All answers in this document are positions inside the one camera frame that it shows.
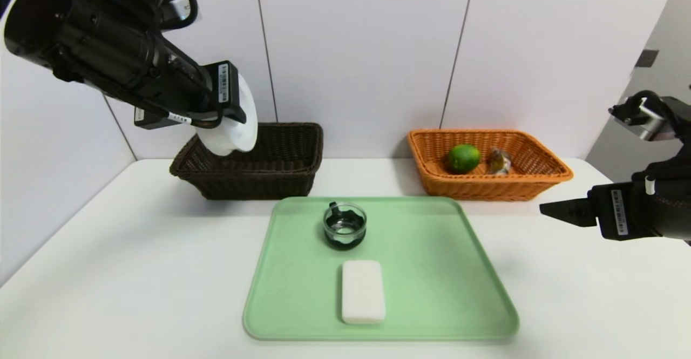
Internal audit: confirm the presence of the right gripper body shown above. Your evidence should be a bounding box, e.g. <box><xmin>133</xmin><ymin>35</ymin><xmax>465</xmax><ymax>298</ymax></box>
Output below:
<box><xmin>587</xmin><ymin>172</ymin><xmax>691</xmax><ymax>241</ymax></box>

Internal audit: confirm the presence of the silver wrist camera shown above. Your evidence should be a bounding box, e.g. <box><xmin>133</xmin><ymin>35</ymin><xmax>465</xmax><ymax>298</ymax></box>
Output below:
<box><xmin>165</xmin><ymin>0</ymin><xmax>192</xmax><ymax>22</ymax></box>
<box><xmin>608</xmin><ymin>97</ymin><xmax>686</xmax><ymax>143</ymax></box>

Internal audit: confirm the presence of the clear chocolate pack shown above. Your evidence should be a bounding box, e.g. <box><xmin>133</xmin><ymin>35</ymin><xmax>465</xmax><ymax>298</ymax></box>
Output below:
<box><xmin>486</xmin><ymin>149</ymin><xmax>513</xmax><ymax>176</ymax></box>

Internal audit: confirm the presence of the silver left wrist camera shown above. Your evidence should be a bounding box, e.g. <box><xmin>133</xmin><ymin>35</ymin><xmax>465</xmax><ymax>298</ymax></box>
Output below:
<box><xmin>165</xmin><ymin>0</ymin><xmax>192</xmax><ymax>22</ymax></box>

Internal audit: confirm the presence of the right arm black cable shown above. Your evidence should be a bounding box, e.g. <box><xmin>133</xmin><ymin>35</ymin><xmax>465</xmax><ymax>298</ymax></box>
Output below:
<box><xmin>629</xmin><ymin>90</ymin><xmax>683</xmax><ymax>128</ymax></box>

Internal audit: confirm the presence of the dark brown wicker basket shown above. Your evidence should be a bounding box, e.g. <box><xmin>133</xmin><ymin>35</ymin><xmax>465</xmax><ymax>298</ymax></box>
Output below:
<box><xmin>170</xmin><ymin>123</ymin><xmax>324</xmax><ymax>201</ymax></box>

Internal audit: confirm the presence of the orange wicker basket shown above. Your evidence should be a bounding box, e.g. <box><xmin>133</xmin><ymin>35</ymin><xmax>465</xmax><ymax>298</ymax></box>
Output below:
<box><xmin>407</xmin><ymin>128</ymin><xmax>574</xmax><ymax>202</ymax></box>

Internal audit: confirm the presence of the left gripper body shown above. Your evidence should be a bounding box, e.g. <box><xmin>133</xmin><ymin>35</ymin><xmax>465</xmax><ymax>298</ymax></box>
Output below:
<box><xmin>150</xmin><ymin>37</ymin><xmax>247</xmax><ymax>125</ymax></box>

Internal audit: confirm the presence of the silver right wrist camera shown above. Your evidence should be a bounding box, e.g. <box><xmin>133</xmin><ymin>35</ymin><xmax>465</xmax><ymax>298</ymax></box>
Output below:
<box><xmin>608</xmin><ymin>97</ymin><xmax>686</xmax><ymax>143</ymax></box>

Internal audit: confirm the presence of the white soap bar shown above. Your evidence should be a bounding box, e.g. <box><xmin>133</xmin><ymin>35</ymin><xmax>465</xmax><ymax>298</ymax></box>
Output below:
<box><xmin>342</xmin><ymin>260</ymin><xmax>387</xmax><ymax>326</ymax></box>

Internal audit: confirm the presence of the light green plastic tray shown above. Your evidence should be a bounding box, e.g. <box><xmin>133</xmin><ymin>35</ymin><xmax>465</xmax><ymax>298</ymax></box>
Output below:
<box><xmin>242</xmin><ymin>196</ymin><xmax>520</xmax><ymax>342</ymax></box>

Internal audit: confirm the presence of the green lime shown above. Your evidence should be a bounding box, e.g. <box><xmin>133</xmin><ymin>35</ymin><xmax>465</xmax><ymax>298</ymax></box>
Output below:
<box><xmin>446</xmin><ymin>144</ymin><xmax>482</xmax><ymax>174</ymax></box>

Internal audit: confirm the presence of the white round plastic container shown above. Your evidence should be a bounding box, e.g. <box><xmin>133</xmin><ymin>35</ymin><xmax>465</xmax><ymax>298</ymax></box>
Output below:
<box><xmin>197</xmin><ymin>73</ymin><xmax>259</xmax><ymax>157</ymax></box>

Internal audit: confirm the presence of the small glass cup black base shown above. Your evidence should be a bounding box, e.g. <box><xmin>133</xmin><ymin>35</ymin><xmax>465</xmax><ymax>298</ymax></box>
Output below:
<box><xmin>323</xmin><ymin>202</ymin><xmax>368</xmax><ymax>251</ymax></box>

